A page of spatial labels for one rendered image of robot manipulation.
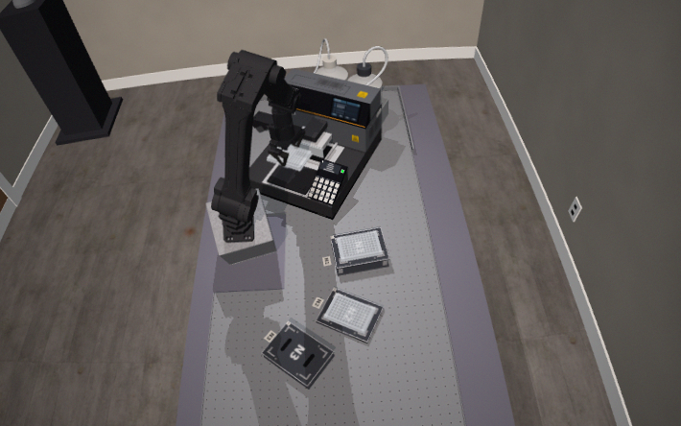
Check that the white plastic bottle with black cap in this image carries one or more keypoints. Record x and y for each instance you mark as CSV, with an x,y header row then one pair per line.
x,y
365,76

